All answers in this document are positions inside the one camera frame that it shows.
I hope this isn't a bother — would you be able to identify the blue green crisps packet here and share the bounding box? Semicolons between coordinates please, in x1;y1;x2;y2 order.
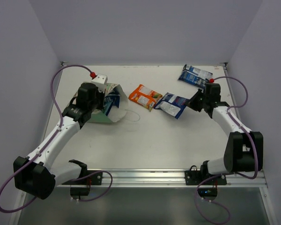
104;94;120;116

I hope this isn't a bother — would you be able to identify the dark blue white snack packet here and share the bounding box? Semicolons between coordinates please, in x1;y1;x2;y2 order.
154;92;188;119

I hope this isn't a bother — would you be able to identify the green printed paper bag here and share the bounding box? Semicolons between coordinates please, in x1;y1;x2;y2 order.
88;83;130;123

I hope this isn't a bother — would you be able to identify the orange snack packet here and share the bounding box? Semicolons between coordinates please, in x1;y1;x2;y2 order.
128;84;163;111

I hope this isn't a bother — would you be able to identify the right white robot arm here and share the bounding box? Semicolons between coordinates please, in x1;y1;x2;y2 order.
185;83;263;184

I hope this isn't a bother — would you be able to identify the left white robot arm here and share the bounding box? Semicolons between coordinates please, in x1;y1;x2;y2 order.
13;82;107;200

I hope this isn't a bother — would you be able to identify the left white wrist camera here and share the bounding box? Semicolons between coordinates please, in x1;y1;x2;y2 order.
91;74;108;92

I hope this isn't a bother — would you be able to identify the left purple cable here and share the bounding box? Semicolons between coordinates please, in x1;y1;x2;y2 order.
0;64;113;213

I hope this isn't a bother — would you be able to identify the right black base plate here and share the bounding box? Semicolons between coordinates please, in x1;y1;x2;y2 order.
185;170;227;186

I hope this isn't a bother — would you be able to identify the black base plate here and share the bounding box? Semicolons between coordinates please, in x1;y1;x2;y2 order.
62;170;103;186
185;170;227;186

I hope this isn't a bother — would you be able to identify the aluminium mounting rail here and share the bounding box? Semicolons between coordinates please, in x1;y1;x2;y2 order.
21;167;267;188

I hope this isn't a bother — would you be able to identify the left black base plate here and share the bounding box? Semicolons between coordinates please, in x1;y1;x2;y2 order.
62;170;103;186

